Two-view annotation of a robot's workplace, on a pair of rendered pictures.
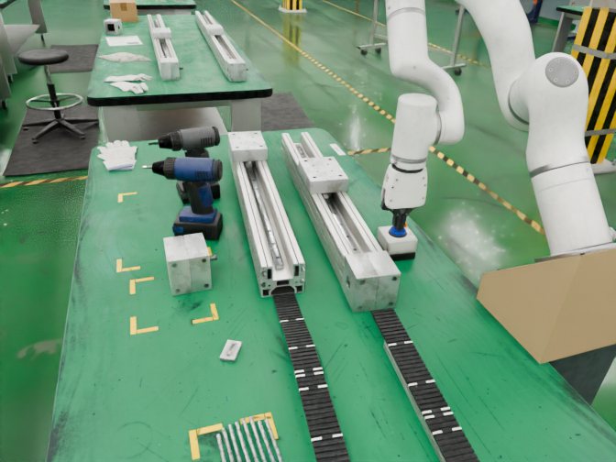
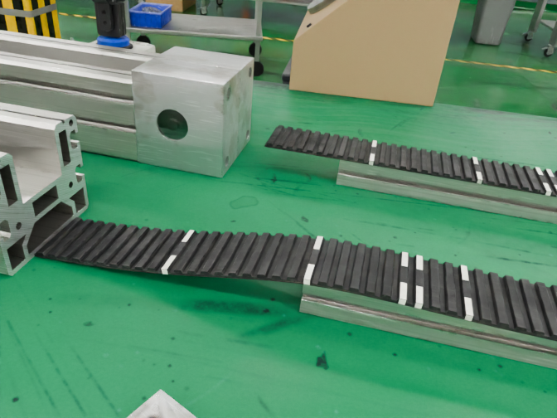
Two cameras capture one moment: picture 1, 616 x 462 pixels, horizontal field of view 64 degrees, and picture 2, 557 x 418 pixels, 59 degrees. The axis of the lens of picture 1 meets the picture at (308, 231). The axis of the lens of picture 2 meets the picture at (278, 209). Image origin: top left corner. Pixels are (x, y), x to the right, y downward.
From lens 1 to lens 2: 82 cm
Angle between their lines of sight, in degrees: 55
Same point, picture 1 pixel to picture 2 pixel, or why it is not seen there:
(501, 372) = (438, 128)
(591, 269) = not seen: outside the picture
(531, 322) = (407, 57)
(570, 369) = not seen: hidden behind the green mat
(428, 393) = (501, 172)
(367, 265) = (195, 66)
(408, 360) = (417, 160)
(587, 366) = not seen: hidden behind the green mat
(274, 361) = (284, 347)
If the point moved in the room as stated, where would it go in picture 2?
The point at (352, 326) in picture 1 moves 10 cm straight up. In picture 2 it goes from (258, 192) to (265, 90)
